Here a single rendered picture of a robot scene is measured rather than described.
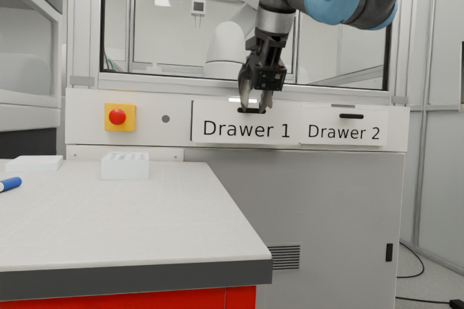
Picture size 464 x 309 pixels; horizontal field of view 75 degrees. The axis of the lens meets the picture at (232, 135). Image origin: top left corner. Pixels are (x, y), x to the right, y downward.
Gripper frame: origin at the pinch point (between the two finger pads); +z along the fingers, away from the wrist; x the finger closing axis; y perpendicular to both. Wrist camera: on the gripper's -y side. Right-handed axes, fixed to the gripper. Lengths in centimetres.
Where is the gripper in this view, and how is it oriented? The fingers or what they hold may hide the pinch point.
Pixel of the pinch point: (253, 106)
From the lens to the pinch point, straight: 76.7
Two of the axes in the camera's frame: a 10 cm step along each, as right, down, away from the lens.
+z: -1.4, 7.9, 6.0
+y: 1.3, 6.2, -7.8
